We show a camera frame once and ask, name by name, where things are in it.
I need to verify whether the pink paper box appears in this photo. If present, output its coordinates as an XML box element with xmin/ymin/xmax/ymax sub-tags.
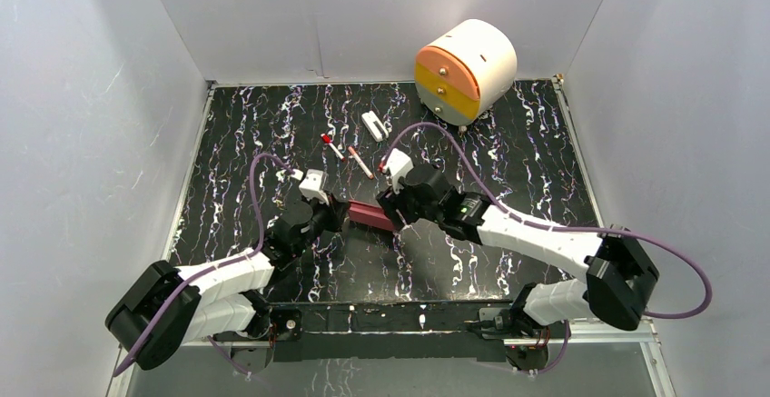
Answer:
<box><xmin>349</xmin><ymin>200</ymin><xmax>397</xmax><ymax>232</ymax></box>

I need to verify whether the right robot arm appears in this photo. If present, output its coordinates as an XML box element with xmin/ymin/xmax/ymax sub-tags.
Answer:
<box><xmin>377</xmin><ymin>163</ymin><xmax>659</xmax><ymax>337</ymax></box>

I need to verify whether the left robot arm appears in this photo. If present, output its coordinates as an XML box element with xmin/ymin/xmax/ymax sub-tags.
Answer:
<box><xmin>105</xmin><ymin>196</ymin><xmax>350</xmax><ymax>370</ymax></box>

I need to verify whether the orange capped white marker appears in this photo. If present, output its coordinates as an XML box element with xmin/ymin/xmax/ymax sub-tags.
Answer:
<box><xmin>348</xmin><ymin>146</ymin><xmax>374</xmax><ymax>180</ymax></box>

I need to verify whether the red capped white marker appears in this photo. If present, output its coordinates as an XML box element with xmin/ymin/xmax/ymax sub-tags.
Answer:
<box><xmin>321</xmin><ymin>134</ymin><xmax>346</xmax><ymax>162</ymax></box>

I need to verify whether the white rectangular clip block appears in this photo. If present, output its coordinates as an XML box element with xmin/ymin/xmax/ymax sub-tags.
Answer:
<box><xmin>361</xmin><ymin>111</ymin><xmax>390</xmax><ymax>143</ymax></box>

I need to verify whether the round white drawer cabinet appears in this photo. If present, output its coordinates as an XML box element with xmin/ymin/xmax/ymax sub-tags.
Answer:
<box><xmin>414</xmin><ymin>19</ymin><xmax>518</xmax><ymax>126</ymax></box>

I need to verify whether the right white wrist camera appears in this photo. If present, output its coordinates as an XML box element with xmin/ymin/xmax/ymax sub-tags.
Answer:
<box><xmin>379</xmin><ymin>149</ymin><xmax>413</xmax><ymax>194</ymax></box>

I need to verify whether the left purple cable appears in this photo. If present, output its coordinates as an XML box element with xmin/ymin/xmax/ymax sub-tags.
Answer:
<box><xmin>112</xmin><ymin>153</ymin><xmax>299</xmax><ymax>379</ymax></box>

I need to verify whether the purple cable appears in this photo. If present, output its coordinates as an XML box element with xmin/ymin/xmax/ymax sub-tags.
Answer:
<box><xmin>380</xmin><ymin>121</ymin><xmax>714</xmax><ymax>377</ymax></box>
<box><xmin>112</xmin><ymin>153</ymin><xmax>299</xmax><ymax>379</ymax></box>

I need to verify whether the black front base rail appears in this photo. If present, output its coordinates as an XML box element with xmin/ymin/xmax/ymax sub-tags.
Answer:
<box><xmin>271</xmin><ymin>301</ymin><xmax>516</xmax><ymax>362</ymax></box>

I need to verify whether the aluminium frame rail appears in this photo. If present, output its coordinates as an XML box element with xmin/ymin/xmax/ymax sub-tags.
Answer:
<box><xmin>104</xmin><ymin>303</ymin><xmax>678</xmax><ymax>397</ymax></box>

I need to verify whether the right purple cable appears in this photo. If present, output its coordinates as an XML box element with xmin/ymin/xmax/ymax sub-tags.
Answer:
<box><xmin>380</xmin><ymin>121</ymin><xmax>714</xmax><ymax>377</ymax></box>

